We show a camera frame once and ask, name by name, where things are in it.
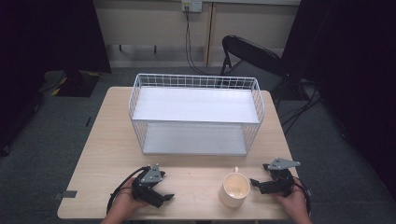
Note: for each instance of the black folding chair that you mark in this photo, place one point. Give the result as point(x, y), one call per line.
point(252, 54)

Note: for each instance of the white wall socket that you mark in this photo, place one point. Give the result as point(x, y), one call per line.
point(191, 5)

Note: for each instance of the black curtain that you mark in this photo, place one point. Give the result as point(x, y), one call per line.
point(351, 77)

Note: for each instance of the person's left hand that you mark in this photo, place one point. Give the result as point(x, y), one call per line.
point(126, 202)

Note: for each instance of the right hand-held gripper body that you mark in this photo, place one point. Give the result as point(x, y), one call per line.
point(278, 185)

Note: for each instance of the person's right hand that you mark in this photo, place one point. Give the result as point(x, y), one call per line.
point(292, 203)

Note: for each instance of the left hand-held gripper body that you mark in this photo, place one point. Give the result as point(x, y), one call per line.
point(146, 193)

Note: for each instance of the white cup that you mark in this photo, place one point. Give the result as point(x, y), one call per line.
point(234, 190)

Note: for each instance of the grey tape strip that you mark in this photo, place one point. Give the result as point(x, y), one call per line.
point(67, 194)

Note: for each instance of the black stand base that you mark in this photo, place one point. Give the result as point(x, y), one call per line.
point(76, 82)

